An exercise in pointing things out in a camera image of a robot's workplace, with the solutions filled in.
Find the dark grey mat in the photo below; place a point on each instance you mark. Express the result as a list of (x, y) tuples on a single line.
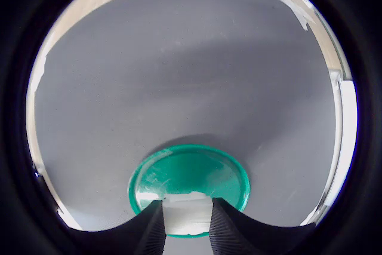
[(179, 73)]

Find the small white plastic terminal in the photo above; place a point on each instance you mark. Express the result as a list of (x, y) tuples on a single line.
[(186, 216)]

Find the white tape piece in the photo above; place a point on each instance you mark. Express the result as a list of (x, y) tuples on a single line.
[(294, 4)]

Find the round green lid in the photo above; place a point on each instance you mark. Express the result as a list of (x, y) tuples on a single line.
[(191, 168)]

